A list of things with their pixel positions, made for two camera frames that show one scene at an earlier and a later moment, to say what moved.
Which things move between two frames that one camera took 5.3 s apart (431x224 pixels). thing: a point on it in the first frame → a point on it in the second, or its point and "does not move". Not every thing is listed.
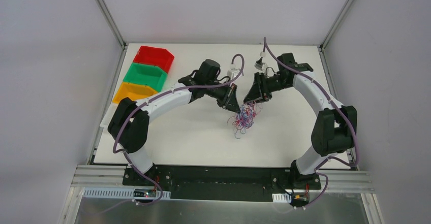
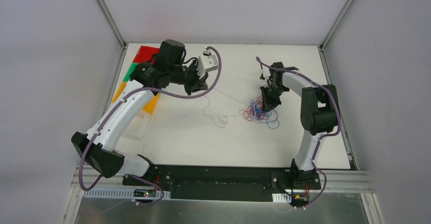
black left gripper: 225,97 → 194,81
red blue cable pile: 245,118 → 255,110
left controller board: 144,193 does not move
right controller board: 300,199 does not move
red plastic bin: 155,57 does not move
